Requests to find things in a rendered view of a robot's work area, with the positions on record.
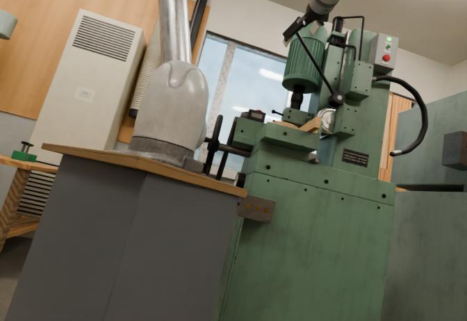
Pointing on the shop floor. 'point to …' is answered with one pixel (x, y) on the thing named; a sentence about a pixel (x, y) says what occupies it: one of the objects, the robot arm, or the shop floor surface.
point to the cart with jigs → (23, 159)
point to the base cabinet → (306, 257)
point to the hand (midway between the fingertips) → (299, 37)
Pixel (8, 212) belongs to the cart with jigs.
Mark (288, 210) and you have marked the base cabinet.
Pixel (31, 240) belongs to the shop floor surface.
